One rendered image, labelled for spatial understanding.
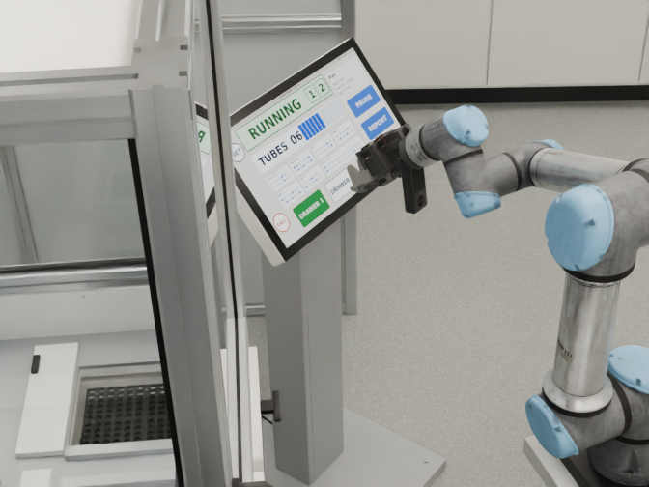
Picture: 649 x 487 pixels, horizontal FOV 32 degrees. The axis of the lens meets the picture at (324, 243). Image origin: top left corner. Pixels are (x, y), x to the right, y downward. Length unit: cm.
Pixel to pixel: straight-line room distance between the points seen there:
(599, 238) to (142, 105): 99
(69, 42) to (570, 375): 118
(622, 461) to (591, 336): 36
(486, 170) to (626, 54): 274
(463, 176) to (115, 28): 118
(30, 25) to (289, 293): 177
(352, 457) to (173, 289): 230
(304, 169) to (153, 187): 158
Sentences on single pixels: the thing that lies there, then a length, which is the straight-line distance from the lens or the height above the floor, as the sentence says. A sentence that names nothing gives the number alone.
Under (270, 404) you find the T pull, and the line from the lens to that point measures 207.
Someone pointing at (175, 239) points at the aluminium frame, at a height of 186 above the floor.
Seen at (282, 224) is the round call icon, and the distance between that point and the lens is 232.
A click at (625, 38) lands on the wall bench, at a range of 470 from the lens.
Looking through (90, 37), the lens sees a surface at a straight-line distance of 92.
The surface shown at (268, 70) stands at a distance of 318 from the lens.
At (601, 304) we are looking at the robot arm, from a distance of 178.
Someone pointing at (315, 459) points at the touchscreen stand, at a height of 13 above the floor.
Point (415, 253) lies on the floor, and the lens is 392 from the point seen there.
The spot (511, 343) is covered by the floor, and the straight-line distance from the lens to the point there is 358.
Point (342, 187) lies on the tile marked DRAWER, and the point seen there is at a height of 100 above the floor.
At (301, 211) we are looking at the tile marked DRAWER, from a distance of 236.
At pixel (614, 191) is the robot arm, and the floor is 144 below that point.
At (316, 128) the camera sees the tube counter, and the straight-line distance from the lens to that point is 246.
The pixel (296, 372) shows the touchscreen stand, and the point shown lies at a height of 44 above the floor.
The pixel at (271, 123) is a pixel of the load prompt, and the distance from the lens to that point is 239.
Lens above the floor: 236
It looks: 37 degrees down
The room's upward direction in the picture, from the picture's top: 2 degrees counter-clockwise
